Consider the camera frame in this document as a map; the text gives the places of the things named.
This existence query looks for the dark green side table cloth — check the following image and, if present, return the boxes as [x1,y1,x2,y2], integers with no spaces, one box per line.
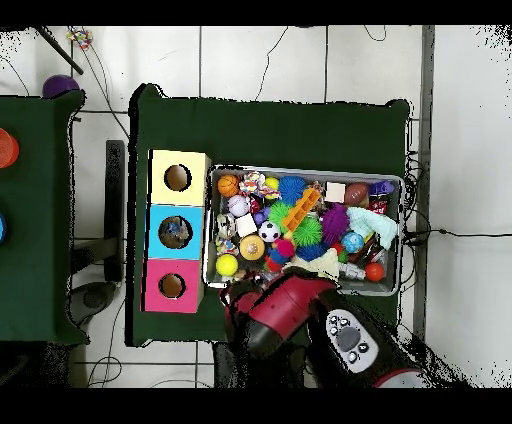
[0,87,88,347]

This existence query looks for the red round object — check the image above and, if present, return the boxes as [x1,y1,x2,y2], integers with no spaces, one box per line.
[0,127,21,170]

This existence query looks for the small black white soccer ball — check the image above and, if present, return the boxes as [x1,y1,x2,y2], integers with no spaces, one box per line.
[258,219,282,244]

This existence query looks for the purple spiky ball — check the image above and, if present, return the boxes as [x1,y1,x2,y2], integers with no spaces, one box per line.
[323,203,353,245]

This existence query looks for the light blue cloth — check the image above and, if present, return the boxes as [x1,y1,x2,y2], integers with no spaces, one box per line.
[348,207,401,253]

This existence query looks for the black stick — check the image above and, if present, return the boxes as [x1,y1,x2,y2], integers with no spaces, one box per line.
[31,26,85,76]

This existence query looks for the brown toy football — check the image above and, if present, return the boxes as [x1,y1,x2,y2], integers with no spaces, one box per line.
[346,182,372,207]

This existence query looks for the cream knitted cloth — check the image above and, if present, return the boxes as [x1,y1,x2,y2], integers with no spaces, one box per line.
[303,247,344,281]

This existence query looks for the black power cable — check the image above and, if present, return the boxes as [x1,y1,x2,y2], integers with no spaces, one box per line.
[403,226,512,245]

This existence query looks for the grey round base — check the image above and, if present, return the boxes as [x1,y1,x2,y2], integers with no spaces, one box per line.
[70,281,121,325]

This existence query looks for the green spiky ball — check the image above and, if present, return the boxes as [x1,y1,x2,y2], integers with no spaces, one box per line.
[291,217,325,249]

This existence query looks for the purple round object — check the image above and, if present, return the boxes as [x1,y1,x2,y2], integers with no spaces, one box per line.
[41,74,82,100]

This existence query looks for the yellow green ball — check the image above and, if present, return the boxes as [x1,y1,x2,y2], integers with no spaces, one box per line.
[215,253,240,278]

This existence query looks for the blue spiky ball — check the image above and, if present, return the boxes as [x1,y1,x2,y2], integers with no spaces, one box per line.
[277,175,311,206]

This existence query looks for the wooden box three holes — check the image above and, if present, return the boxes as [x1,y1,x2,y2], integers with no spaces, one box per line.
[143,149,213,313]

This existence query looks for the small colourful item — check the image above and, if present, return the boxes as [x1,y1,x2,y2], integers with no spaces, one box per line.
[67,27,94,51]

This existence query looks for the clear shallow mesh bin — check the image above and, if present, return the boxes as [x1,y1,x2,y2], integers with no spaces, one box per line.
[204,162,405,297]

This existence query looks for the orange toy brick round studs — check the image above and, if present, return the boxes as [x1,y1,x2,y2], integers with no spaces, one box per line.
[282,187,323,233]

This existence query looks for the small orange basketball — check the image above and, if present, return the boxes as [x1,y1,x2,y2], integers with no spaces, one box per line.
[217,174,242,199]

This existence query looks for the black upright bar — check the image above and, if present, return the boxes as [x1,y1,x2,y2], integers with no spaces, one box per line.
[104,139,128,283]

